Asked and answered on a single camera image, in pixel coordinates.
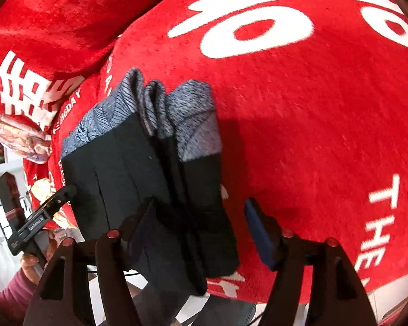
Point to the person's dark trouser legs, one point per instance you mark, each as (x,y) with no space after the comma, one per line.
(157,307)

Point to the red bedspread with white characters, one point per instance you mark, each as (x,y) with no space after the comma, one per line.
(312,106)

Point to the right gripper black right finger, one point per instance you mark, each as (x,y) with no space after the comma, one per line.
(337,296)

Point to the person's left hand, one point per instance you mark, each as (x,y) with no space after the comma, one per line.
(29,261)

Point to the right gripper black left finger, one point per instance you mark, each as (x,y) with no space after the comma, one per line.
(63,294)

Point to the black pants with grey waistband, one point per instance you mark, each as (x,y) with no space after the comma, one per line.
(147,162)

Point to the red folded quilt white characters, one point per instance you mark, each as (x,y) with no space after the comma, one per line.
(49,47)

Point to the pink sleeved left forearm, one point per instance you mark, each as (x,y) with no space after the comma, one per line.
(15,299)

